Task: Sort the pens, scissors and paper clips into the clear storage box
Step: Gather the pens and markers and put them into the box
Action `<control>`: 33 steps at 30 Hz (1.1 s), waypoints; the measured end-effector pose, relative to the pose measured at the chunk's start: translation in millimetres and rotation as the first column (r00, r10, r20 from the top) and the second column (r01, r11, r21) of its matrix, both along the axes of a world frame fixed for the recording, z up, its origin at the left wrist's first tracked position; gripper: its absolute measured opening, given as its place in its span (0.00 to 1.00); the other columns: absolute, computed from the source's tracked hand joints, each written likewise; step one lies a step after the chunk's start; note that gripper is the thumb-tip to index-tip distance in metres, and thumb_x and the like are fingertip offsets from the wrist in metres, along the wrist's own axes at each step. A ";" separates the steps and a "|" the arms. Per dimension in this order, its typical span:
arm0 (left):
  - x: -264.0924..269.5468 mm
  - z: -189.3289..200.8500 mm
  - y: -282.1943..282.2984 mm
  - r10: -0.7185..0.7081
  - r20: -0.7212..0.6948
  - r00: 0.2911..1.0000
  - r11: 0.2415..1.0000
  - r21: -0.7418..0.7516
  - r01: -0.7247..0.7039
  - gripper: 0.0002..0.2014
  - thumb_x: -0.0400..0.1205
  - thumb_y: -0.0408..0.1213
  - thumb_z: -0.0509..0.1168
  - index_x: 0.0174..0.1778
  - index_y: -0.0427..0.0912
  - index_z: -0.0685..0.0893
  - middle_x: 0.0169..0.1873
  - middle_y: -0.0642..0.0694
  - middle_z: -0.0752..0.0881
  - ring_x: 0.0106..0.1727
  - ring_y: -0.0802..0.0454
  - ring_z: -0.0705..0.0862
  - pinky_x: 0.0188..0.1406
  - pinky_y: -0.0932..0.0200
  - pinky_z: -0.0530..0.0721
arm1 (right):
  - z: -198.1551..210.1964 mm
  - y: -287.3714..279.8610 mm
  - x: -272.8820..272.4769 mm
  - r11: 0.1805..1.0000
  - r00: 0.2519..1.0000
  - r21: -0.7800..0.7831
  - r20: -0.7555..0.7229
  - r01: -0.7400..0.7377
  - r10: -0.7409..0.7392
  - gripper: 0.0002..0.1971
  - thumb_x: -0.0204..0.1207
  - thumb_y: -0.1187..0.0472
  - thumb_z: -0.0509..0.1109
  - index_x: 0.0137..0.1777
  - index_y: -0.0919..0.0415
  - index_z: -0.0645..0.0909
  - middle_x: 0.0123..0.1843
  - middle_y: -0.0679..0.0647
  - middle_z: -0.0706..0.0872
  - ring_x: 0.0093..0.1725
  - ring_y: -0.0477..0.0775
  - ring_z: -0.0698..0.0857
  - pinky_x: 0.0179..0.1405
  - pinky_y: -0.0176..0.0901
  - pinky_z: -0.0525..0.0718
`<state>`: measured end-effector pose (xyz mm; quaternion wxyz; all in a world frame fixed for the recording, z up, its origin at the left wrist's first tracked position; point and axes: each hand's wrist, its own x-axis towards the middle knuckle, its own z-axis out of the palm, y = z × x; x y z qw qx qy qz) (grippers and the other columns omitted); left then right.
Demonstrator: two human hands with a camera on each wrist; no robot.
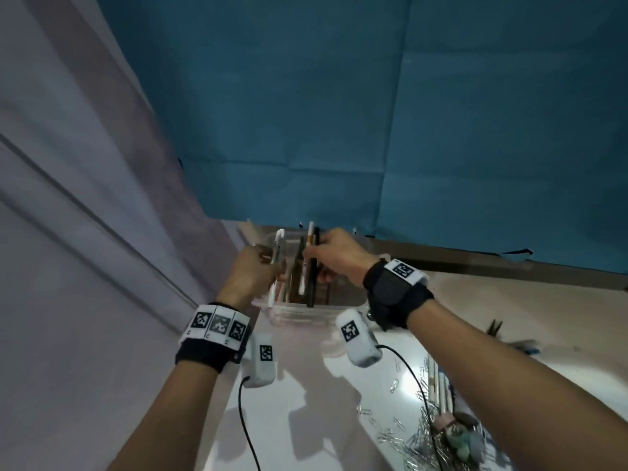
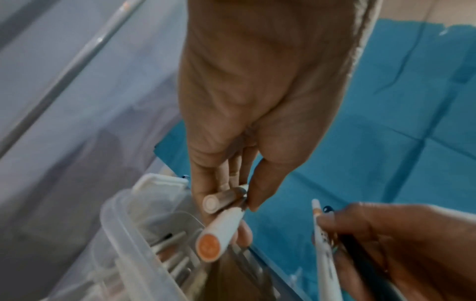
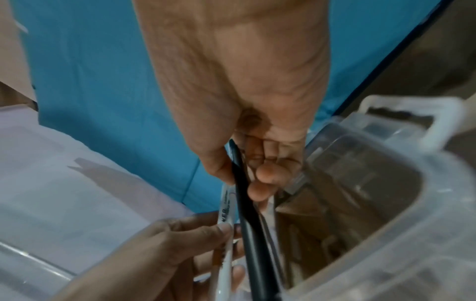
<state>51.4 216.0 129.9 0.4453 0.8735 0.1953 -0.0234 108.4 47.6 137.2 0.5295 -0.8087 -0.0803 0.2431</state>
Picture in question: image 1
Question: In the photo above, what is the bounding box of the person's right hand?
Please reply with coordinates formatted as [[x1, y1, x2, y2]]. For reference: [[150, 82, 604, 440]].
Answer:
[[303, 228, 381, 290]]

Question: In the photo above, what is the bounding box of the person's left hand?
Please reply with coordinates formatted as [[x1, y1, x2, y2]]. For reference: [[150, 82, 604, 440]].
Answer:
[[215, 245, 288, 312]]

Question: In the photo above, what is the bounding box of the black pen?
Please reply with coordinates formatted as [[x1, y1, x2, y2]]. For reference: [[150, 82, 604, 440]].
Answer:
[[306, 226, 323, 308]]

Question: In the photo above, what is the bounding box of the clear plastic storage box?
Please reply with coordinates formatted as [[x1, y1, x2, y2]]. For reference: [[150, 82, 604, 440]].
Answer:
[[251, 230, 391, 334]]

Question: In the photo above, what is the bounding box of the row of white marker pens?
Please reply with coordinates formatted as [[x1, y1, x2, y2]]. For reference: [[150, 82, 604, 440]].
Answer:
[[424, 355, 457, 417]]

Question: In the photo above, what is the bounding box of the pile of silver paper clips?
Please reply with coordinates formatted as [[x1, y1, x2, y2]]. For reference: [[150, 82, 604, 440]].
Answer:
[[358, 357, 497, 471]]

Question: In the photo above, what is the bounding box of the green tape roll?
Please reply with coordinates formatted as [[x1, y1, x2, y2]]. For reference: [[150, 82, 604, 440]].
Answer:
[[451, 430, 485, 459]]

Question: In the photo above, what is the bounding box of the person's left forearm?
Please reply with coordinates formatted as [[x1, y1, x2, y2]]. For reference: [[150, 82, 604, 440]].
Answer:
[[107, 360, 219, 471]]

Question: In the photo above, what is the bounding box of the person's right forearm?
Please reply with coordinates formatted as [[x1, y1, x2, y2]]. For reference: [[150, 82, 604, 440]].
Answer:
[[407, 301, 628, 471]]

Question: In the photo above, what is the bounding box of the black wristband with marker tags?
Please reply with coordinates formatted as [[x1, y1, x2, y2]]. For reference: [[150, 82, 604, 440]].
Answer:
[[362, 258, 435, 332], [175, 302, 252, 374]]

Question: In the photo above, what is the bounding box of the blue backdrop cloth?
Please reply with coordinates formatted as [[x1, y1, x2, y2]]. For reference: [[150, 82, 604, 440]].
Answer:
[[93, 0, 628, 275]]

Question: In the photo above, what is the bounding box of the black camera cable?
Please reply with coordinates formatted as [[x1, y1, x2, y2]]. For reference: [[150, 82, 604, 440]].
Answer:
[[375, 343, 445, 471], [237, 375, 262, 471]]

